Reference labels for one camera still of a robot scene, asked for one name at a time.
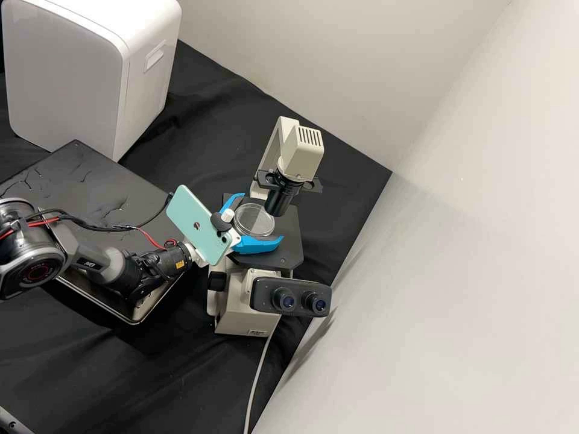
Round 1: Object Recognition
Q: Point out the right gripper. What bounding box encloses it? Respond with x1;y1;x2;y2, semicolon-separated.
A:
186;193;286;268

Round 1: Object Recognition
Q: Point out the petri dish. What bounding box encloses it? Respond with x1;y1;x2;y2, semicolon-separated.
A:
231;203;277;237

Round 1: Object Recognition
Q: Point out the cream microscope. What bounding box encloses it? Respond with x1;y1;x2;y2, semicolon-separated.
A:
206;115;334;338

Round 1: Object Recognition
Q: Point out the black tray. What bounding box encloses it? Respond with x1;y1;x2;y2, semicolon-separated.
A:
0;139;184;325

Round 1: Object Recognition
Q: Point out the white box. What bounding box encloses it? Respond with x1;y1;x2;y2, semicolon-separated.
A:
1;0;183;163

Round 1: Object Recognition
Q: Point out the right wrist camera phone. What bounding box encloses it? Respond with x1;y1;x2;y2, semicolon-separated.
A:
165;184;243;267

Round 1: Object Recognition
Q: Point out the black cable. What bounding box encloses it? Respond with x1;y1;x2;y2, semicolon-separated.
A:
118;191;176;230

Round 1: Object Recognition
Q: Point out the grey cable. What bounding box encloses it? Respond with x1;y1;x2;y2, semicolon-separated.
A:
242;333;277;434

